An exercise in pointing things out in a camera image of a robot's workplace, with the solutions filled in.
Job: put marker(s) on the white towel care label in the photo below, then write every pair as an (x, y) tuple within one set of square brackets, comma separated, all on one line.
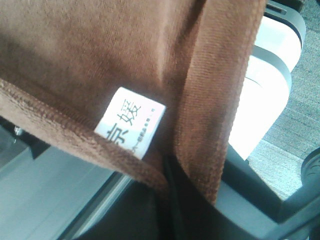
[(130, 121)]

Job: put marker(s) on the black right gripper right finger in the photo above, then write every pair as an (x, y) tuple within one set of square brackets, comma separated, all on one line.
[(200, 215)]

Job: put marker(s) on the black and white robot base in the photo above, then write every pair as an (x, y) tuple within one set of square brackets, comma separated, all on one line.
[(266, 90)]

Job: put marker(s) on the brown towel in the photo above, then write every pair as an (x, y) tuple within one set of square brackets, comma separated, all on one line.
[(61, 61)]

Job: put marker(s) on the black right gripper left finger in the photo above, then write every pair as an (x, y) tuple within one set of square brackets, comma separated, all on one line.
[(135, 215)]

